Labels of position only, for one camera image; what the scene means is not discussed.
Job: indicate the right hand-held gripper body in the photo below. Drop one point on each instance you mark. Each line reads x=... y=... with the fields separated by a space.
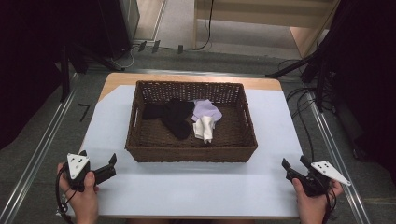
x=323 y=174

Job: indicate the black metal stand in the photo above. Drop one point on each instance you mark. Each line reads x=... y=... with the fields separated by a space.
x=320 y=84
x=64 y=74

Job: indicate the grey cabinet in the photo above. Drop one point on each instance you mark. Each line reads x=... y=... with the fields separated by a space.
x=130 y=15

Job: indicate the white table mat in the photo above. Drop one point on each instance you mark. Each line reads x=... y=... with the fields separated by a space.
x=186 y=189

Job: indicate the lavender sock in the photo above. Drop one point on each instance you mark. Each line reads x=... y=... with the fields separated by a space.
x=206 y=109

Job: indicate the brown wicker basket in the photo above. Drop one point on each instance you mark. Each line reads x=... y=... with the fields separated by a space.
x=239 y=140

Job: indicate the person's right hand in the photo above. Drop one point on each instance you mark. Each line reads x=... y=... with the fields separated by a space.
x=313 y=205

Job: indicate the metal floor rail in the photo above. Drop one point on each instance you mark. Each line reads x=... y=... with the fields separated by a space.
x=40 y=155
x=334 y=155

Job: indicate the person's left hand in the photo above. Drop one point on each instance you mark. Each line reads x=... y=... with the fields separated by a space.
x=81 y=199

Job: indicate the black curtain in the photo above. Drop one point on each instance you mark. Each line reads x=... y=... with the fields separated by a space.
x=31 y=46
x=367 y=77

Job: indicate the white sock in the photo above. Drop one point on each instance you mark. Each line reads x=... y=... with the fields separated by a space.
x=206 y=128

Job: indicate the light wooden furniture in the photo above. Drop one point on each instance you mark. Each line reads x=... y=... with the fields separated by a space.
x=299 y=34

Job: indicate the black sock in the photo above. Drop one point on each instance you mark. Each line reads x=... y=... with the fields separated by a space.
x=154 y=111
x=179 y=119

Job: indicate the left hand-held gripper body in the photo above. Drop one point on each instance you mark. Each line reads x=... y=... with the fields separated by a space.
x=77 y=165

